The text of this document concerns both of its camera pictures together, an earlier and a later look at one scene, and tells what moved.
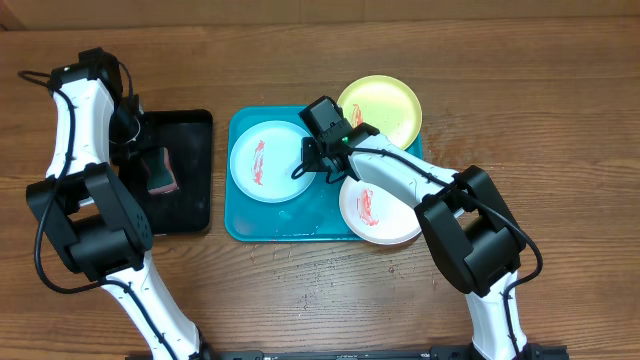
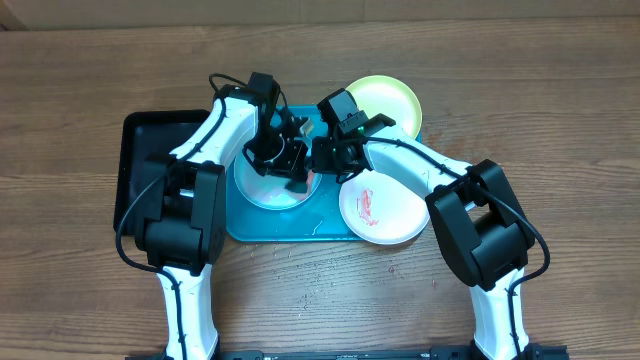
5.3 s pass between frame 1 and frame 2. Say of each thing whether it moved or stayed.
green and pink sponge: moved
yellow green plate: stayed
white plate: stayed
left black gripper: moved
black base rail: stayed
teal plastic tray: stayed
